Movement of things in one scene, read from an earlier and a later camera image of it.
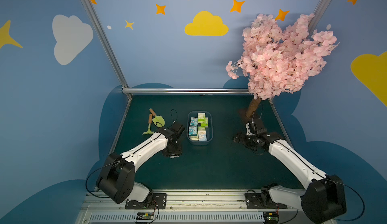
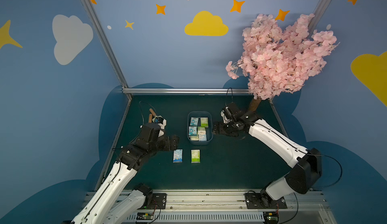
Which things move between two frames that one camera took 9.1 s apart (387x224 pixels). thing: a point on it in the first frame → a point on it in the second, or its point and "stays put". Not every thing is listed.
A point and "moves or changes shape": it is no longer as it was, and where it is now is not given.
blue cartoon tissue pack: (194, 121) moves or changes shape
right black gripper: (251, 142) → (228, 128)
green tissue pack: (201, 130) stays put
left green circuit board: (145, 216) stays put
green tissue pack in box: (205, 125) stays put
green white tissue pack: (201, 118) → (195, 156)
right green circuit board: (270, 217) stays put
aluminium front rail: (185, 207) stays put
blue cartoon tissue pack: (192, 130) stays put
